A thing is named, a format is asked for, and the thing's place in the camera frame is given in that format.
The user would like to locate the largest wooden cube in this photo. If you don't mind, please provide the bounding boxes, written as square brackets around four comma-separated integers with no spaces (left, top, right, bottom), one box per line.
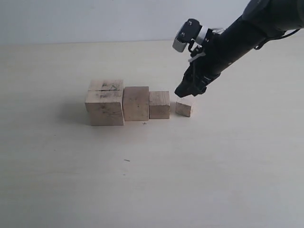
[85,79,124,126]

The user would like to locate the second-largest wooden cube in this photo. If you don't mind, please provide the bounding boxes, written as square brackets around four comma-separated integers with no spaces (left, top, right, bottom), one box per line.
[123,86,149,121]

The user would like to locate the black cable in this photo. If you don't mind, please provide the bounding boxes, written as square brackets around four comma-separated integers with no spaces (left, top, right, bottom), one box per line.
[254,28,301,50]

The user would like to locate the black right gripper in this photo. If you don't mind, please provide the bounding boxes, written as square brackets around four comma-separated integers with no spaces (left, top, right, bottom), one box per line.
[174,28,219,97]

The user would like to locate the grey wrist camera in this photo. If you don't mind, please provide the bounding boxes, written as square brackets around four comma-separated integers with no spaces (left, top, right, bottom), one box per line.
[172,19,209,53]

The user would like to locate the smallest wooden cube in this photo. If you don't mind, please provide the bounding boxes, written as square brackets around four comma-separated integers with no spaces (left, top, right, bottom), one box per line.
[175,101,193,117]

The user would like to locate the medium-small wooden cube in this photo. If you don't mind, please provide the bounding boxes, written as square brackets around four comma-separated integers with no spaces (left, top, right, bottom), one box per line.
[149,91,171,119]

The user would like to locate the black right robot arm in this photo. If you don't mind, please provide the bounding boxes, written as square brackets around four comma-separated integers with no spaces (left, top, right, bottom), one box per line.
[172,0,304,98]

